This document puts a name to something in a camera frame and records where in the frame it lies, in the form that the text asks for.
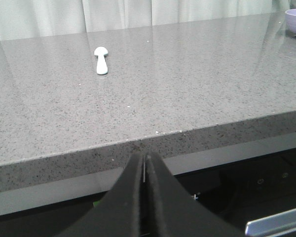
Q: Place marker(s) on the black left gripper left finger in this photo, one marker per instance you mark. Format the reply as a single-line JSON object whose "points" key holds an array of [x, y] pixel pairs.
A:
{"points": [[118, 212]]}

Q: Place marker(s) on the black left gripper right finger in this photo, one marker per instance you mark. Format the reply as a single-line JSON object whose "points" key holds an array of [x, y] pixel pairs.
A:
{"points": [[172, 210]]}

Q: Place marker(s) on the mint green plastic spoon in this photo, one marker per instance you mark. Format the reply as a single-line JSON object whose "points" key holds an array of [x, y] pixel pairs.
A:
{"points": [[101, 52]]}

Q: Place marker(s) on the black built-in dishwasher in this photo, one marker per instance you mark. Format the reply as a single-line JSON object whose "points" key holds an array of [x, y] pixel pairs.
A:
{"points": [[48, 220]]}

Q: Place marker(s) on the black built-in disinfection cabinet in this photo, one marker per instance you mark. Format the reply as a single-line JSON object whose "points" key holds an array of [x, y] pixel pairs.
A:
{"points": [[246, 190]]}

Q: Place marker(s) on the upper silver drawer handle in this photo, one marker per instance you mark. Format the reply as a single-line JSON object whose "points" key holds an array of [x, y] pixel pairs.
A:
{"points": [[276, 225]]}

